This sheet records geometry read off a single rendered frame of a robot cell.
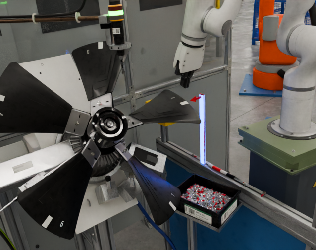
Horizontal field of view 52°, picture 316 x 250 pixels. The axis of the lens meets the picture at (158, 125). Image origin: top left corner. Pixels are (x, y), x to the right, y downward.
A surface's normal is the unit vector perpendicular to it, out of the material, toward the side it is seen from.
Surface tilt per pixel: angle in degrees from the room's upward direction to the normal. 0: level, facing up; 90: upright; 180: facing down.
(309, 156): 90
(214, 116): 90
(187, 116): 23
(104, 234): 90
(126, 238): 0
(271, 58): 90
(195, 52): 107
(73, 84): 50
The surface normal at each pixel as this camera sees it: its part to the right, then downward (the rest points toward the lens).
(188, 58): 0.48, 0.59
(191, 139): 0.59, 0.30
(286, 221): -0.80, 0.30
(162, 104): 0.00, -0.82
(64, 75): 0.40, -0.35
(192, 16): -0.56, 0.47
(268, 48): -0.33, 0.42
